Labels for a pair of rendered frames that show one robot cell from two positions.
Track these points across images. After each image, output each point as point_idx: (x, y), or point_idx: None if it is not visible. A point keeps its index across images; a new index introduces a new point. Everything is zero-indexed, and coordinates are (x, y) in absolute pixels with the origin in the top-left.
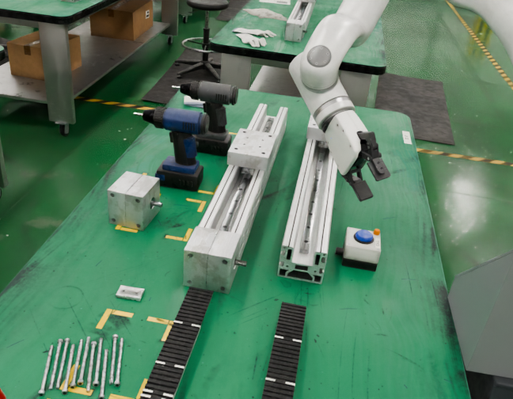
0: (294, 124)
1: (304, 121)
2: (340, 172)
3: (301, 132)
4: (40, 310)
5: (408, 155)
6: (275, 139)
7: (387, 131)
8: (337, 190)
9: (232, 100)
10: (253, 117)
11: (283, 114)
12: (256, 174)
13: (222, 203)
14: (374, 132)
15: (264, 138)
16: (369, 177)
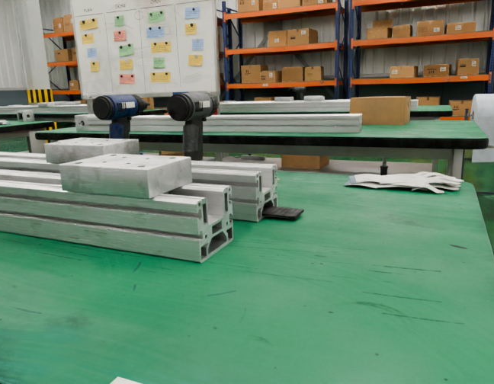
0: (288, 231)
1: (309, 241)
2: (52, 244)
3: (245, 233)
4: None
5: (24, 354)
6: (94, 149)
7: (235, 360)
8: (4, 236)
9: (168, 110)
10: (214, 161)
11: (223, 171)
12: (45, 160)
13: (17, 155)
14: (232, 327)
15: (94, 143)
16: (0, 267)
